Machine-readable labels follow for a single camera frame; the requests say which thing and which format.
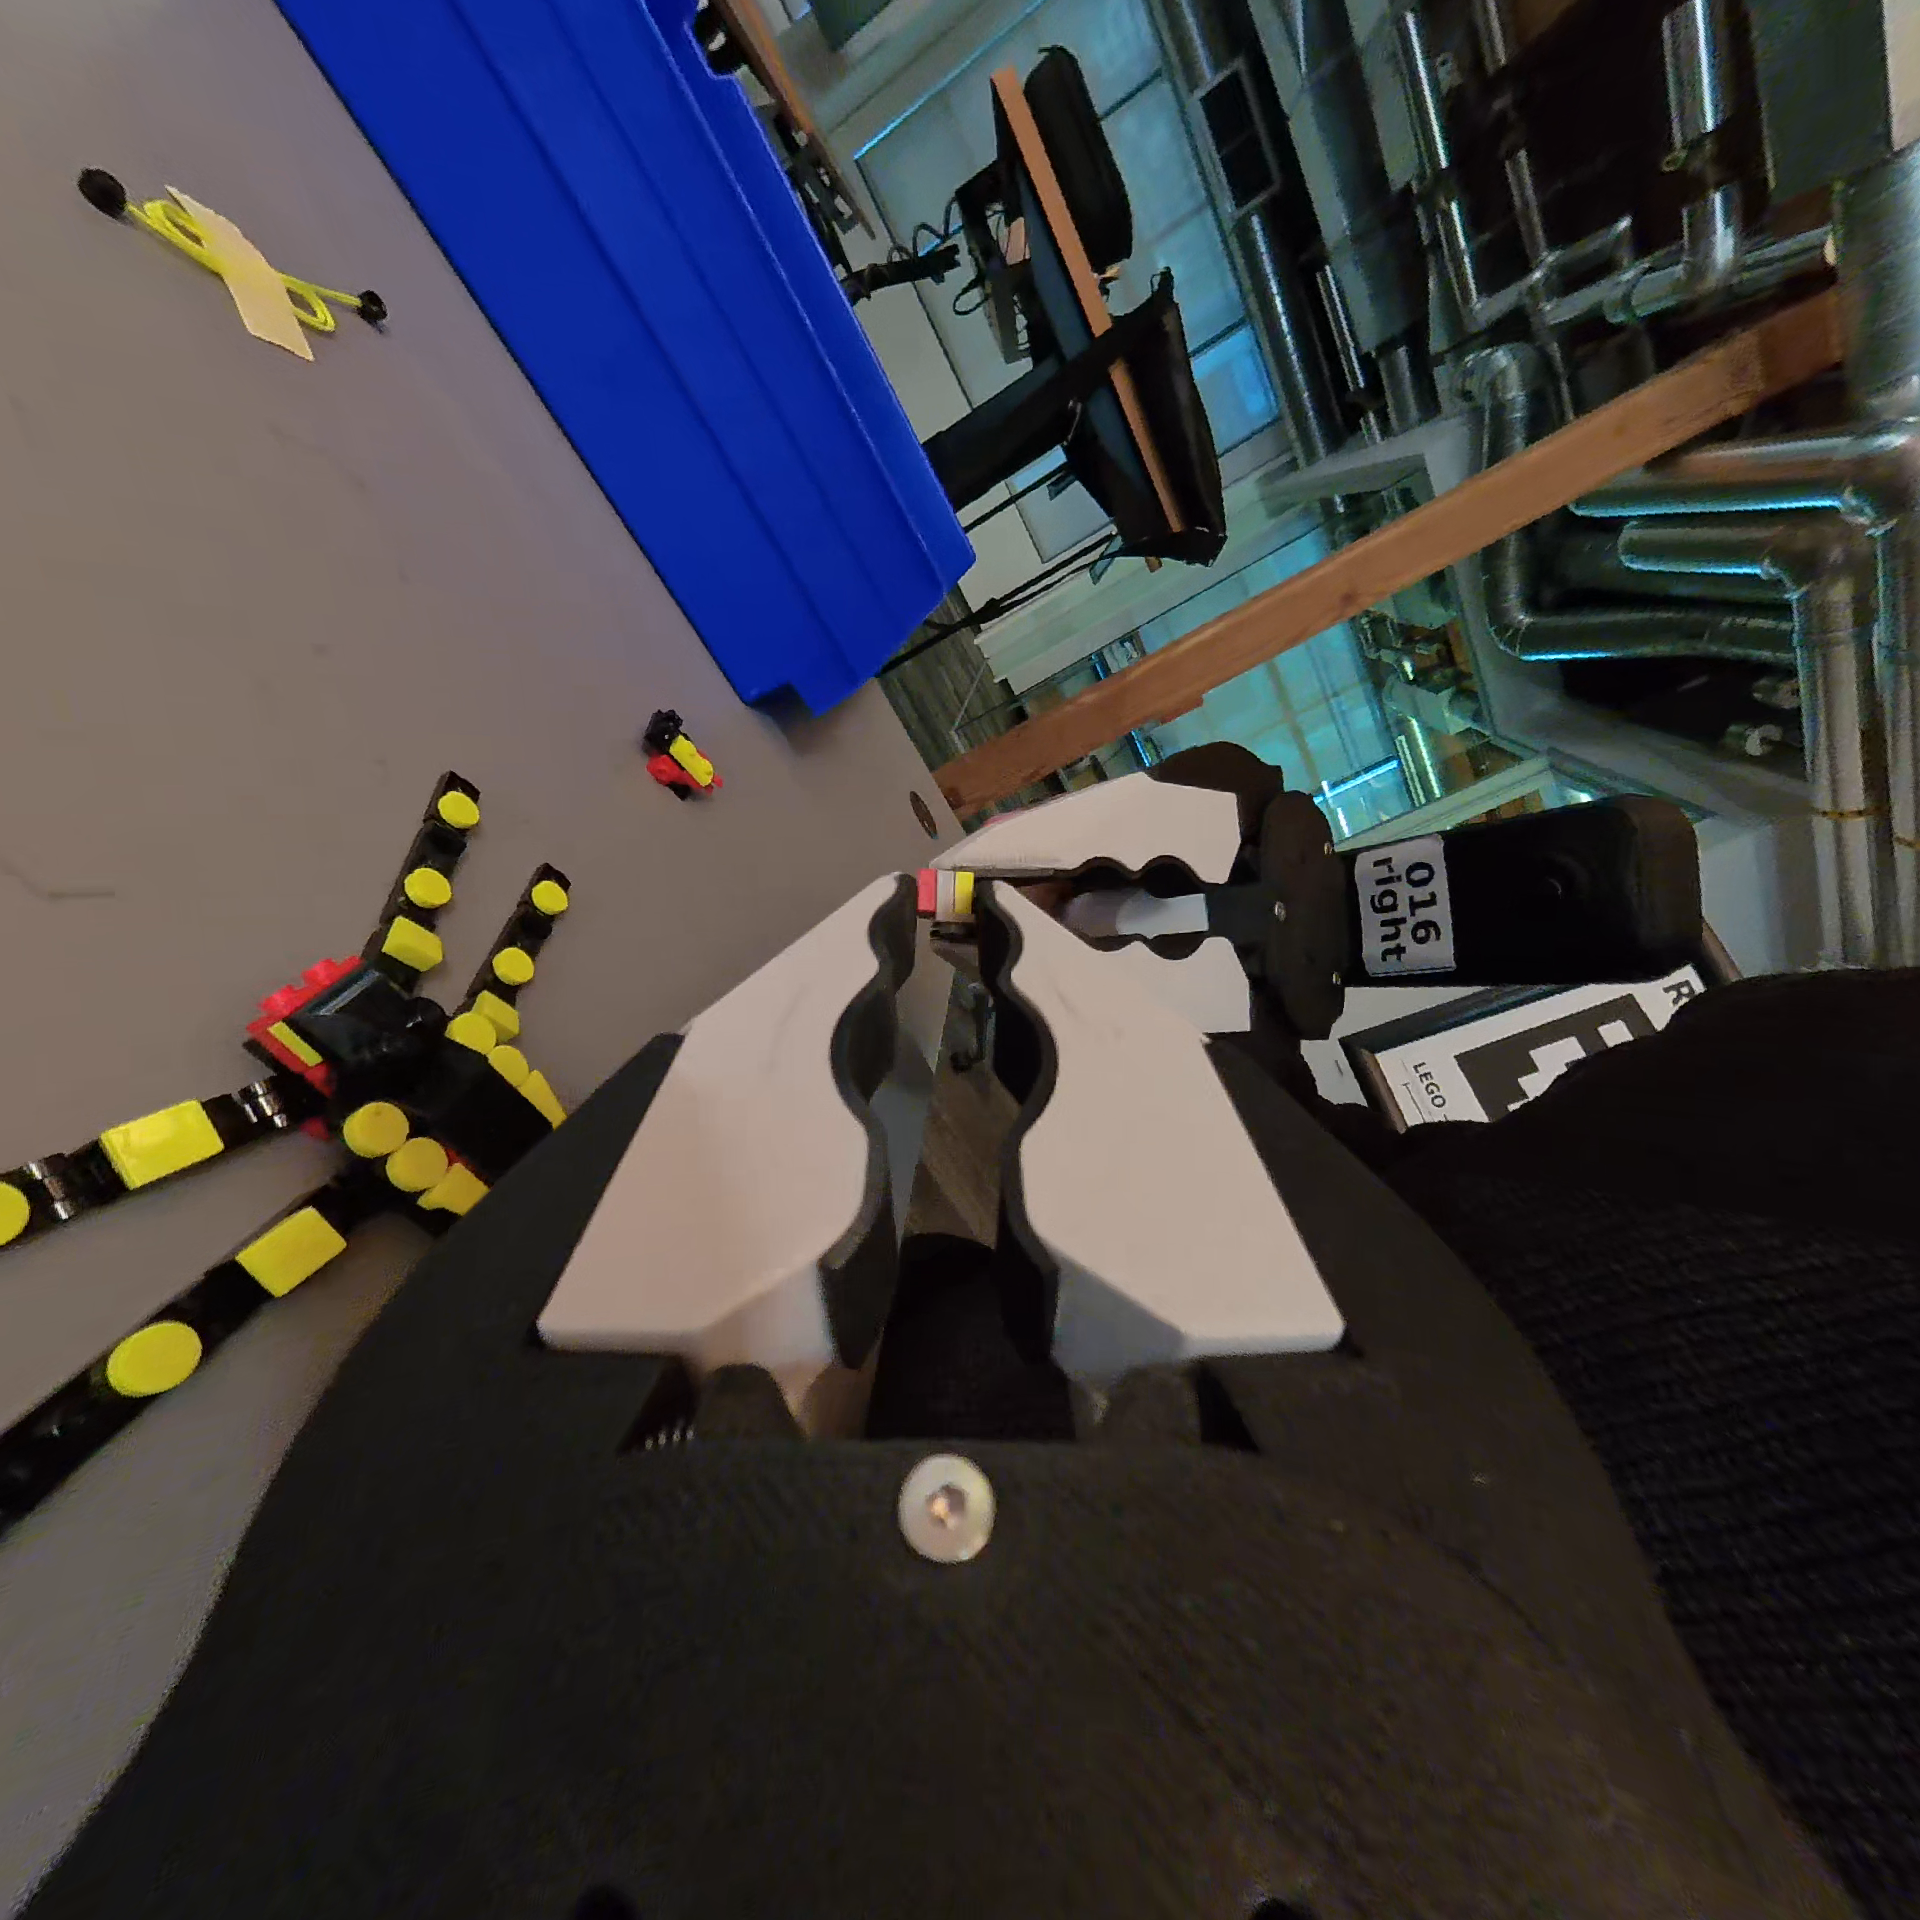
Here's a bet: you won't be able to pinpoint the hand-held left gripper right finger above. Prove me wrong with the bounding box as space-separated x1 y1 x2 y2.
976 883 1343 1369

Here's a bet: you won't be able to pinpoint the black flat carry bag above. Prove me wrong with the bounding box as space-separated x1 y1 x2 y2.
1102 269 1229 569

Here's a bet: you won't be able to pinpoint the wooden ceiling beam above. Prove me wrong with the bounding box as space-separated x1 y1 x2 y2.
931 293 1847 818

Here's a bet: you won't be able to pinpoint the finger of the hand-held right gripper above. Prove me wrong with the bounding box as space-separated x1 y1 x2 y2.
928 769 1255 909
1050 897 1260 1039

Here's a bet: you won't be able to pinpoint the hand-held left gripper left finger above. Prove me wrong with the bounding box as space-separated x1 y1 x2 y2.
538 866 923 1369

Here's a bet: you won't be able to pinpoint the silver ceiling ducts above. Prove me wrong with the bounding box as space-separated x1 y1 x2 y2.
1154 0 1920 977

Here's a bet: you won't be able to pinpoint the black yellow red lego assembly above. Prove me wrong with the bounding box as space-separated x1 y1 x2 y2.
642 709 725 801

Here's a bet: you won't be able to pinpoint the blue plastic bin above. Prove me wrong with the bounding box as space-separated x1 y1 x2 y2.
275 0 976 721

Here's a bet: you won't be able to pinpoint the yellow black lego spider model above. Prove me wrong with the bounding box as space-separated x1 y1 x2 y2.
0 769 575 1531

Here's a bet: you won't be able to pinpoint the yellow cord with tape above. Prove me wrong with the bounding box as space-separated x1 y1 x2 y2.
163 183 319 366

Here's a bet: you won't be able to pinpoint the black rounded backpack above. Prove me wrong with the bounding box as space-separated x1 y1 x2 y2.
1020 45 1133 255

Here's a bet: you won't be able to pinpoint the neon yellow elastic cord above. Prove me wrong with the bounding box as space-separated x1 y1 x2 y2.
77 167 389 331

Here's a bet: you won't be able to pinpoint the wooden top standing desk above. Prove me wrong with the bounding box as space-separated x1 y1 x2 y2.
922 67 1224 571

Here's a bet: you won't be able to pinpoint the black framed marker card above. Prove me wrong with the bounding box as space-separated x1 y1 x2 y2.
1340 961 1742 1134

